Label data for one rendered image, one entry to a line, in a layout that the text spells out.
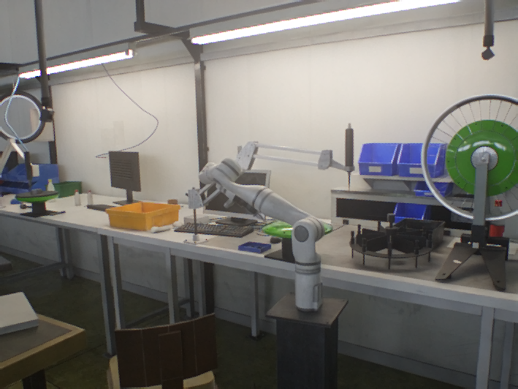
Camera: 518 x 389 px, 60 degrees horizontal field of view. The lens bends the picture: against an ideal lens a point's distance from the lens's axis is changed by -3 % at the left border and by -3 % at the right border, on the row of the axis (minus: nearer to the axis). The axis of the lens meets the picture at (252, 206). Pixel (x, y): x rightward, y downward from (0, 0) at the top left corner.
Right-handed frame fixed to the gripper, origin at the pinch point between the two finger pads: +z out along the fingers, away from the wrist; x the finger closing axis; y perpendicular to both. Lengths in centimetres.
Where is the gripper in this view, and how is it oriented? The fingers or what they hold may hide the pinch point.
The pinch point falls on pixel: (266, 221)
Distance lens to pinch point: 208.6
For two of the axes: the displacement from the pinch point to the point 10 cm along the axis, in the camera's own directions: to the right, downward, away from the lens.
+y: 5.2, -7.9, -3.1
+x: 3.0, -1.7, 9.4
